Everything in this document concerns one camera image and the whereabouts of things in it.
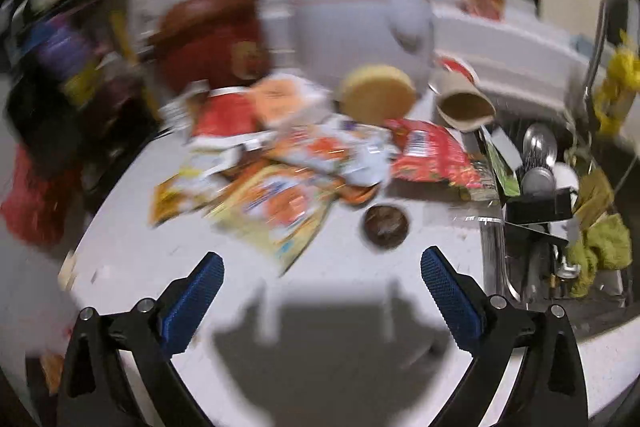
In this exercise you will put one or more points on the yellow snack packet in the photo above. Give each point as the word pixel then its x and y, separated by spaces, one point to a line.
pixel 180 192

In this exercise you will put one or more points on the green dish cloth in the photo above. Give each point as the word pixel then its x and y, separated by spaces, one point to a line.
pixel 602 247

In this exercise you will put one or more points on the white rice cooker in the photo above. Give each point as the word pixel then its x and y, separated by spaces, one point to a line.
pixel 350 32

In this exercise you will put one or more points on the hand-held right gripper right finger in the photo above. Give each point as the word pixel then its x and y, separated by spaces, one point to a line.
pixel 450 302

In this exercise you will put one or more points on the metal faucet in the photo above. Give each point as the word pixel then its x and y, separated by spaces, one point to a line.
pixel 602 37

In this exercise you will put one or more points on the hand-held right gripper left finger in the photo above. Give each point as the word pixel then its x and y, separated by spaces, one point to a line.
pixel 195 302

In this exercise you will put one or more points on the stainless steel sink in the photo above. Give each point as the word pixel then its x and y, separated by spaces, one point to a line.
pixel 500 257

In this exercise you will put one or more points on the ochre dish cloth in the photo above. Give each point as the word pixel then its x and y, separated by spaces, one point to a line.
pixel 595 194

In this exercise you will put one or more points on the purple packet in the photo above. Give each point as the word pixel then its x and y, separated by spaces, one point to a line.
pixel 60 47

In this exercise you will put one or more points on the red snack packet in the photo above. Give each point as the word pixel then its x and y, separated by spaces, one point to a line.
pixel 430 152

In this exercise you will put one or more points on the yellow scrubber cloth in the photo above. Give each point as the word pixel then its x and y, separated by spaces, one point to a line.
pixel 620 77

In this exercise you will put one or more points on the brown clay pot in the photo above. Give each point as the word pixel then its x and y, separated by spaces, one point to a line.
pixel 210 37

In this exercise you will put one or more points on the black sink container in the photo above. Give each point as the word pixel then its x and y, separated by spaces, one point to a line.
pixel 540 207

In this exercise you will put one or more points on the red plastic bag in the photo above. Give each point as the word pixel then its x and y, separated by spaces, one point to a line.
pixel 35 202

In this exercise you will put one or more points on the grey metal bowl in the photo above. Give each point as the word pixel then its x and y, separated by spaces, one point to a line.
pixel 537 182

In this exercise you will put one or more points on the small round cup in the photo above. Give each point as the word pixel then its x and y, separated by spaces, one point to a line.
pixel 385 227

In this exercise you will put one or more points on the orange and white packet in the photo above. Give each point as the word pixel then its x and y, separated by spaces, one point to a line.
pixel 280 99

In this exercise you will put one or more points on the green packet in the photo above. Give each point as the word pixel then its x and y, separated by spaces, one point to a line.
pixel 500 167

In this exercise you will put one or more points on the black bag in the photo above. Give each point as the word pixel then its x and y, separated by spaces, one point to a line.
pixel 45 122

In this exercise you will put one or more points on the brown paper cup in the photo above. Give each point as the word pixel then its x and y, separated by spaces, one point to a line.
pixel 465 104

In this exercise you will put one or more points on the red and white packet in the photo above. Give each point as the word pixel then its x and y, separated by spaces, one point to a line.
pixel 220 117

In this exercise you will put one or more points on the large orange yellow packet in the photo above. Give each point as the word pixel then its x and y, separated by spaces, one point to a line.
pixel 280 207

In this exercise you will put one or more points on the yellow round sponge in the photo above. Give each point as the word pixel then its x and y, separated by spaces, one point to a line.
pixel 377 94

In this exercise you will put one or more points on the red box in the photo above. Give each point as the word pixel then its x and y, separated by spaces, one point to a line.
pixel 482 2

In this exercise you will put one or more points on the metal ladle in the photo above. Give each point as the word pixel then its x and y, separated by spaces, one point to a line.
pixel 540 142

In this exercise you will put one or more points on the white cup with red print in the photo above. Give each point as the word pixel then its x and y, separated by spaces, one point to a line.
pixel 457 68

